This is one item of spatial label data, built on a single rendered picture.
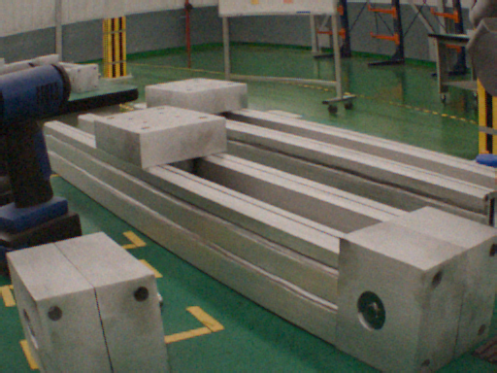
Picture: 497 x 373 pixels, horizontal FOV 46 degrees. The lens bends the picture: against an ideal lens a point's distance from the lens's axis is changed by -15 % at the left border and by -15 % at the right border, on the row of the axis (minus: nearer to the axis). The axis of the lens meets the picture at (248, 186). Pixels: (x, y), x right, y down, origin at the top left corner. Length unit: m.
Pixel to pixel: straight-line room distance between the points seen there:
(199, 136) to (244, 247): 0.21
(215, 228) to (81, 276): 0.22
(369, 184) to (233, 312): 0.23
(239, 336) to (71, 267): 0.16
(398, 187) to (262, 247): 0.20
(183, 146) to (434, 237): 0.37
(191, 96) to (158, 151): 0.31
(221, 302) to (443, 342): 0.23
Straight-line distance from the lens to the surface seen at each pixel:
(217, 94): 1.06
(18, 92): 0.67
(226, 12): 6.99
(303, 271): 0.52
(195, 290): 0.63
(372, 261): 0.45
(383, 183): 0.73
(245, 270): 0.59
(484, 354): 0.44
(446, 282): 0.44
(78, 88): 2.39
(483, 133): 4.05
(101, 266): 0.44
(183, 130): 0.75
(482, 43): 0.53
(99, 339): 0.43
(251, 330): 0.55
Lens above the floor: 1.04
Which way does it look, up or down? 16 degrees down
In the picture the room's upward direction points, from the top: 3 degrees counter-clockwise
